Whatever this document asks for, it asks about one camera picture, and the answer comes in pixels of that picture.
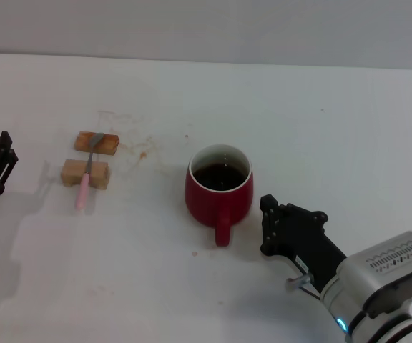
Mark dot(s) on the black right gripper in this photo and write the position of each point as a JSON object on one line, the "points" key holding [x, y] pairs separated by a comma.
{"points": [[313, 253]]}

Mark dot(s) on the red ceramic cup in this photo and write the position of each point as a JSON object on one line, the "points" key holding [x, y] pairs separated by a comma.
{"points": [[209, 207]]}

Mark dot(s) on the metal wrist connector plug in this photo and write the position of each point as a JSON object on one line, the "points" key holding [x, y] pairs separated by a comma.
{"points": [[300, 281]]}

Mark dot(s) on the pale wooden block with feet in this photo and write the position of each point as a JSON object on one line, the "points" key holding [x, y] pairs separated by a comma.
{"points": [[72, 171]]}

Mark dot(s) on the dark brown coffee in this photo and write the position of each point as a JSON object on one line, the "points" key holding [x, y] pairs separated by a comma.
{"points": [[218, 177]]}

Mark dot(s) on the stained wooden block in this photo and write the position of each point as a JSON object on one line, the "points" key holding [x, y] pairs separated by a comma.
{"points": [[109, 143]]}

